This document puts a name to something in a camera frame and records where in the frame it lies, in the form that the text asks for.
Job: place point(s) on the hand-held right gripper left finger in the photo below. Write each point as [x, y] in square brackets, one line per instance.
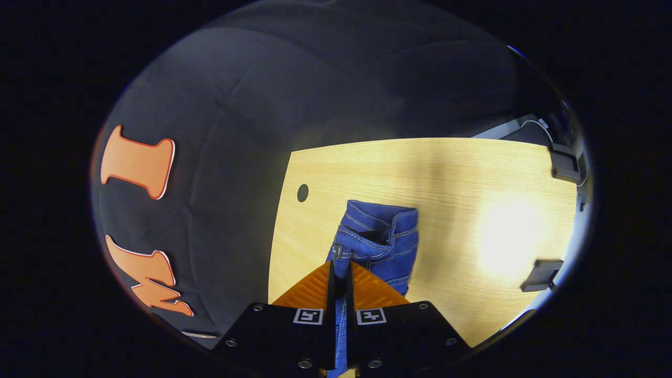
[329, 336]

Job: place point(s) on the black table clamp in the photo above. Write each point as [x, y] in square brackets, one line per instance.
[542, 274]
[566, 163]

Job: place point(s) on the black backdrop cloth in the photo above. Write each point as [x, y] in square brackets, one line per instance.
[236, 131]

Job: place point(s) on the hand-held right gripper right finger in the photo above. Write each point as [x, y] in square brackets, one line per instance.
[350, 336]

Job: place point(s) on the blue denim jeans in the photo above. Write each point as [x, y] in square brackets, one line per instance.
[378, 236]

